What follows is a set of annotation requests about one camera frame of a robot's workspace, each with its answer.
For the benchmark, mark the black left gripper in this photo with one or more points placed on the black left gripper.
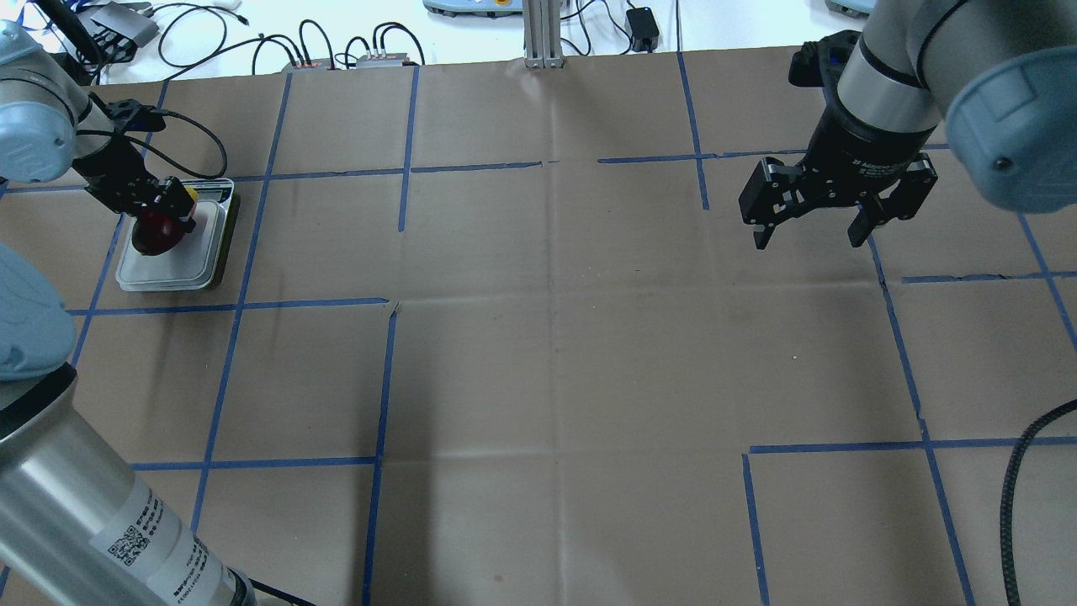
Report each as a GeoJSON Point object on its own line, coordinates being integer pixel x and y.
{"type": "Point", "coordinates": [116, 174]}

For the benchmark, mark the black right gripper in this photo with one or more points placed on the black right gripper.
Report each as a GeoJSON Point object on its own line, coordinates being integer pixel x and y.
{"type": "Point", "coordinates": [858, 145]}

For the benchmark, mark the red yellow mango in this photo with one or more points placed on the red yellow mango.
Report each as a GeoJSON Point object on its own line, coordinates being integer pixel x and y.
{"type": "Point", "coordinates": [152, 234]}

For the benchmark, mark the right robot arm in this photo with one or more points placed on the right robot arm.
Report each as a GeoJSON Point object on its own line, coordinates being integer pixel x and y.
{"type": "Point", "coordinates": [998, 75]}

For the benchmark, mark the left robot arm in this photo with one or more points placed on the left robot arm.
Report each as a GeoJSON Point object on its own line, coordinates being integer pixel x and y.
{"type": "Point", "coordinates": [78, 522]}

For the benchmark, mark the silver digital kitchen scale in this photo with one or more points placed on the silver digital kitchen scale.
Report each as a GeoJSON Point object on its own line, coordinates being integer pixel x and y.
{"type": "Point", "coordinates": [197, 262]}

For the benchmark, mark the grey usb hub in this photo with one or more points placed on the grey usb hub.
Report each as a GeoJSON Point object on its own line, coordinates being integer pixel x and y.
{"type": "Point", "coordinates": [383, 60]}
{"type": "Point", "coordinates": [315, 65]}

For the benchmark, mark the black power adapter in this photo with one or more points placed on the black power adapter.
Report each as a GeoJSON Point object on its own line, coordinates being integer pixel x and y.
{"type": "Point", "coordinates": [644, 32]}

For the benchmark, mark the blue teach pendant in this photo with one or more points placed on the blue teach pendant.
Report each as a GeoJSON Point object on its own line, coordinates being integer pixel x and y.
{"type": "Point", "coordinates": [480, 8]}

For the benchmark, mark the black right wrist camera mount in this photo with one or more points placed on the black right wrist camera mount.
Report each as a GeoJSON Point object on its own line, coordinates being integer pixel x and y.
{"type": "Point", "coordinates": [819, 64]}

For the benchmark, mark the aluminium frame post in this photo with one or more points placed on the aluminium frame post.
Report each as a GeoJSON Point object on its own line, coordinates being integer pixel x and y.
{"type": "Point", "coordinates": [542, 29]}

